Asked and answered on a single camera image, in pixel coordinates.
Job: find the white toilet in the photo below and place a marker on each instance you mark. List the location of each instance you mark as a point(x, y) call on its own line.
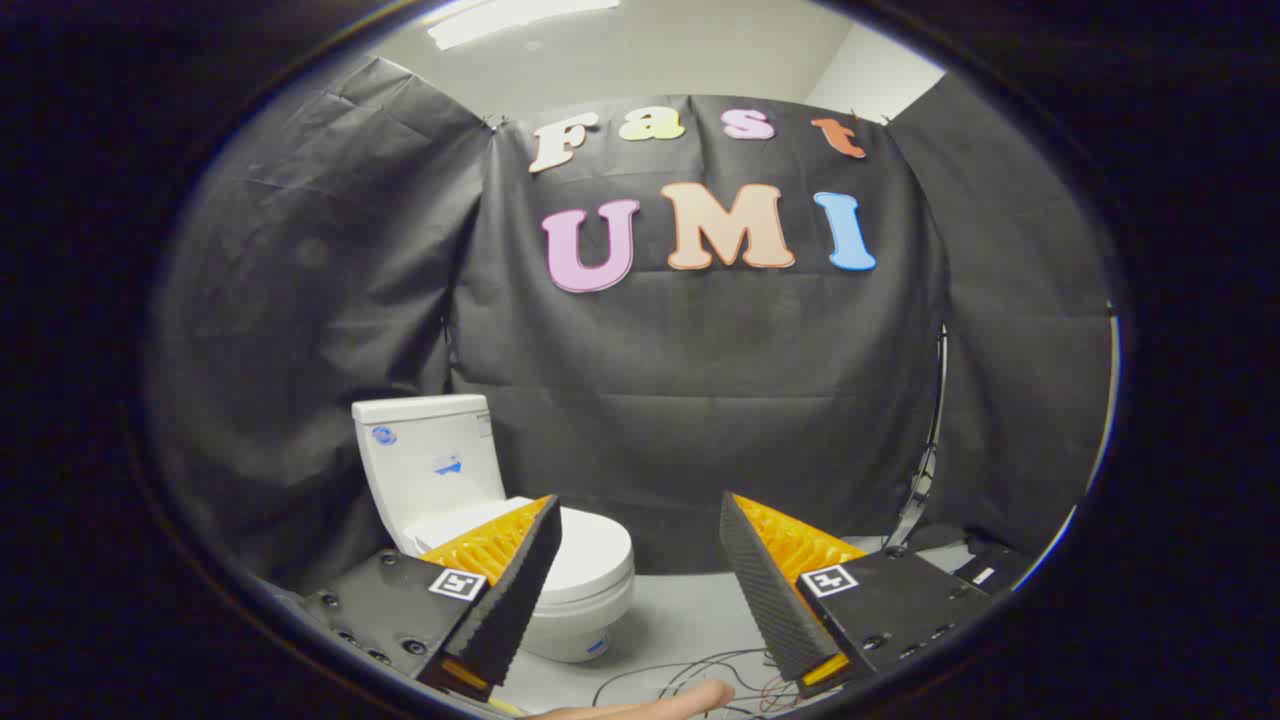
point(430, 450)

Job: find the metal backdrop stand pole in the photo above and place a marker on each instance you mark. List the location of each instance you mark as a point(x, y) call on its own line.
point(938, 400)

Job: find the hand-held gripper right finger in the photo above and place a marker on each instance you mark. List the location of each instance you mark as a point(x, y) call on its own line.
point(765, 600)

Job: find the white toilet lid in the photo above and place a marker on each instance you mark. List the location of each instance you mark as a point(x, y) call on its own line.
point(590, 555)

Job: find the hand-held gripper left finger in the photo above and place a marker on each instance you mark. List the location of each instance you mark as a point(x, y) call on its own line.
point(510, 610)

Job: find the black backdrop cloth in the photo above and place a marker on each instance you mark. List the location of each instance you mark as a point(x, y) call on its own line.
point(700, 380)

